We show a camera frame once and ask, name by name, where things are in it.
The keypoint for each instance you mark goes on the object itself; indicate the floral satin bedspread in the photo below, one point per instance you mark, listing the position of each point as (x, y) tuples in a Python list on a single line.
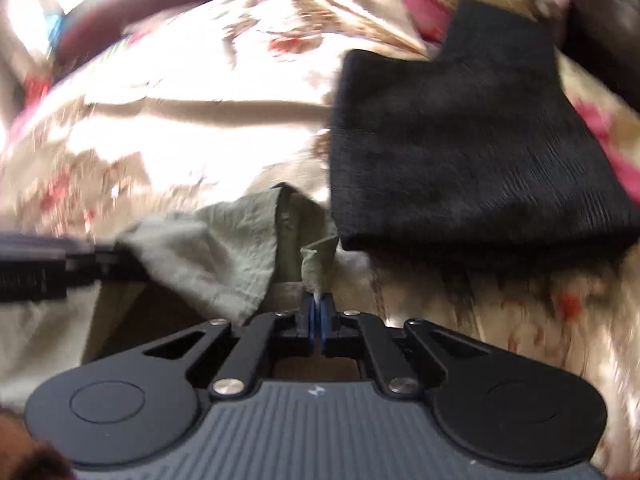
[(175, 110)]

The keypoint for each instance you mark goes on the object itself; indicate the olive green pants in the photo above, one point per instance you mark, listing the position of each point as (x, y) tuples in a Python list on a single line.
[(220, 255)]

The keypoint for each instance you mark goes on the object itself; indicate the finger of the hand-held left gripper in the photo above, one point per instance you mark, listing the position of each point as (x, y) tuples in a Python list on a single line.
[(107, 265)]

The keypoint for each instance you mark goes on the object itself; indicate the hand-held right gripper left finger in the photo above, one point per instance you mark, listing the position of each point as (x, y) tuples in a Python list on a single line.
[(308, 322)]

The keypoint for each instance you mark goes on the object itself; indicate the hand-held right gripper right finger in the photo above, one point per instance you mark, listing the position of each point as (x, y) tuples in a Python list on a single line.
[(325, 322)]

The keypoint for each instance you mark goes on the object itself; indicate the black folded cloth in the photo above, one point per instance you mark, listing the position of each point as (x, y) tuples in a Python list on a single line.
[(465, 160)]

